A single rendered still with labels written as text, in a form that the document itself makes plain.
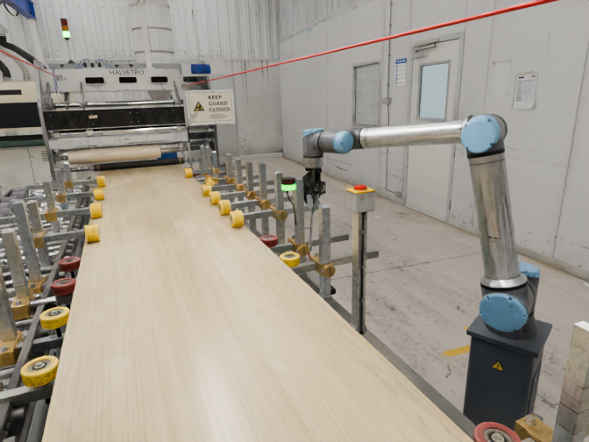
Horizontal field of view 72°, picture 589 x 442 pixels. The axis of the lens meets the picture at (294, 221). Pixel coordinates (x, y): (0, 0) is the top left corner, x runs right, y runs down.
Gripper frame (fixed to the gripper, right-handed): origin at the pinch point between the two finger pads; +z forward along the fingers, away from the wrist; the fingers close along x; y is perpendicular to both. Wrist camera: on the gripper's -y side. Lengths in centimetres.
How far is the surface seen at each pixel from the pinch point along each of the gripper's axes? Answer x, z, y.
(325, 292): -8.2, 27.2, 29.2
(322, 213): -9.2, -6.6, 29.3
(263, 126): 270, 14, -854
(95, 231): -93, 5, -33
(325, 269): -9.5, 15.8, 31.9
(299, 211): -8.3, -1.2, 4.3
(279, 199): -8.2, -1.6, -20.7
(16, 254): -115, -1, 7
